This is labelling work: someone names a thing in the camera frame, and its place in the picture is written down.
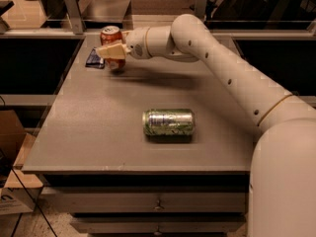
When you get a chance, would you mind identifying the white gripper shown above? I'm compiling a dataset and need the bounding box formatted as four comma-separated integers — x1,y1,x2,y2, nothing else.
96,27,150,59

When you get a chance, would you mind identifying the orange coke can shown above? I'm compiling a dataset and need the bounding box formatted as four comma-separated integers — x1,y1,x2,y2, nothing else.
100,26,125,70

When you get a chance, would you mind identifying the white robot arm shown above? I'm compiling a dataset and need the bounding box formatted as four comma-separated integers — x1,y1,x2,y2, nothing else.
97,14,316,237

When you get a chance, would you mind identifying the blue rxbar wrapper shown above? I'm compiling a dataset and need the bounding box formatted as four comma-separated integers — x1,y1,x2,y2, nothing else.
85,48,105,69

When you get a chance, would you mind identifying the green silver can lying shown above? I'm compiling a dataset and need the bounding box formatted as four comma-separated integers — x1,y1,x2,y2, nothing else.
142,109,196,136

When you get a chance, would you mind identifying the grey drawer cabinet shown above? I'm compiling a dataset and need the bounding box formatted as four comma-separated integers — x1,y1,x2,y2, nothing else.
24,34,257,237

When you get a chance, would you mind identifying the upper drawer knob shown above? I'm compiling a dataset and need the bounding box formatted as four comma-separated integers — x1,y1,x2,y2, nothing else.
153,199,164,211

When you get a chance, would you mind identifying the drawer knob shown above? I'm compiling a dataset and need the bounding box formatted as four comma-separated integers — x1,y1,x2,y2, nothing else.
153,226,163,236
153,199,164,211

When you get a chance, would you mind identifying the cardboard box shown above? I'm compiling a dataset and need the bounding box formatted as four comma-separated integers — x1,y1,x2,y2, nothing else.
0,111,42,215

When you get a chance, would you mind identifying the lower drawer knob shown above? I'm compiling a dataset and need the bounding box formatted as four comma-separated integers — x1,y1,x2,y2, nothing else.
153,226,163,236

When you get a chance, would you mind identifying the left metal bracket post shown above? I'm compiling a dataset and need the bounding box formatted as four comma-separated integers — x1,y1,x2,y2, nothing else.
64,0,85,35

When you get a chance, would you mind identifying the metal bracket post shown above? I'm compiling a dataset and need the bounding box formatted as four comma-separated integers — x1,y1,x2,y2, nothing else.
64,0,85,35
194,0,207,20

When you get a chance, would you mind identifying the right metal bracket post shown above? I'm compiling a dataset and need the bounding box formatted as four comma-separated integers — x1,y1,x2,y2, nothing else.
194,0,207,20

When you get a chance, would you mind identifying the black cable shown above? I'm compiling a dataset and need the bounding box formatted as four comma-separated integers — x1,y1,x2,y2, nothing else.
0,96,58,237

